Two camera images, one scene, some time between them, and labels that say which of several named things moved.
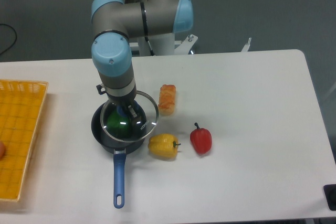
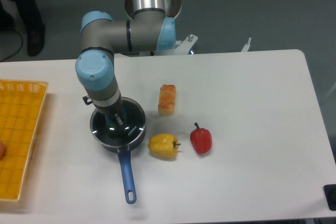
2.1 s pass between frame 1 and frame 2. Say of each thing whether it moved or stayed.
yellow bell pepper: stayed
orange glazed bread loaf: stayed
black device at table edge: stayed
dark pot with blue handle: moved
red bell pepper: stayed
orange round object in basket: stayed
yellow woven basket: stayed
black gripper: moved
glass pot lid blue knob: moved
